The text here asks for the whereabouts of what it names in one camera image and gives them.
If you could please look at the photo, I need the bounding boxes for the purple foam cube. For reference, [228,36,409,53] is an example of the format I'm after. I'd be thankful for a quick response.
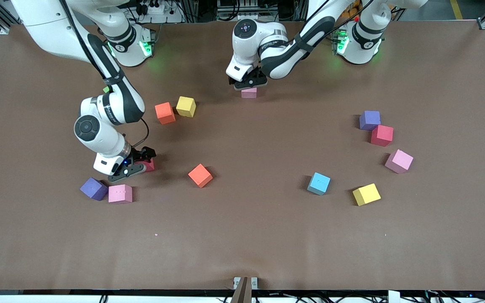
[359,111,381,131]
[80,177,109,201]

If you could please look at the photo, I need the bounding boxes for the blue foam cube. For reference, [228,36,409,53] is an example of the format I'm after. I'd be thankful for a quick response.
[307,172,331,196]

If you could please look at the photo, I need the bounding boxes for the orange foam cube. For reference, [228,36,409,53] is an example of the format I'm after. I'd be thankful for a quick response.
[155,102,176,125]
[188,163,213,189]

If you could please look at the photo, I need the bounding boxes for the yellow foam cube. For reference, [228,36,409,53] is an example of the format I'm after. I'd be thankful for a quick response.
[176,96,197,118]
[352,183,381,207]

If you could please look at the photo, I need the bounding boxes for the grey electronics box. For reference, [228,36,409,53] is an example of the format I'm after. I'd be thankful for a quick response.
[216,0,260,20]

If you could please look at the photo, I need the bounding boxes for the orange mesh bag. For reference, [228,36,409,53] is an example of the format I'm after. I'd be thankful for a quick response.
[339,0,363,22]

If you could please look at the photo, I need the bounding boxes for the white power strip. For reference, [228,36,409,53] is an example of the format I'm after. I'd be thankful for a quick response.
[135,0,171,15]

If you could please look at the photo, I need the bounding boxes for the brown paper table cover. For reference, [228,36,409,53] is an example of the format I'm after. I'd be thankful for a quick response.
[0,20,485,292]

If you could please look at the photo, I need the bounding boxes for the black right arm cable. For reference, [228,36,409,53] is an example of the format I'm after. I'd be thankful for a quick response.
[59,0,149,149]

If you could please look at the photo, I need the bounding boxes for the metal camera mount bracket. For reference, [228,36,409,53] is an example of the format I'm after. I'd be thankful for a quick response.
[231,276,258,303]

